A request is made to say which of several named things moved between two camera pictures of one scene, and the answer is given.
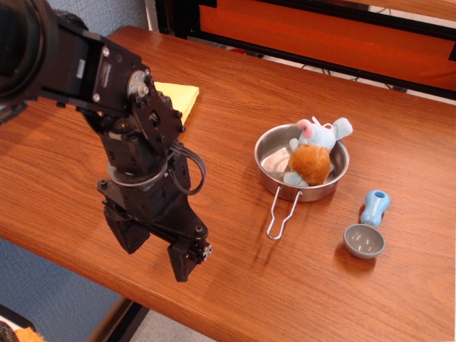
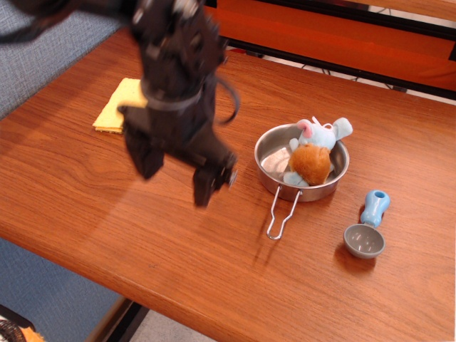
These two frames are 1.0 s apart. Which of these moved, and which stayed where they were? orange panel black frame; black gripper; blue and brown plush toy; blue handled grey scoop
Moved: black gripper
Stayed: blue handled grey scoop; orange panel black frame; blue and brown plush toy
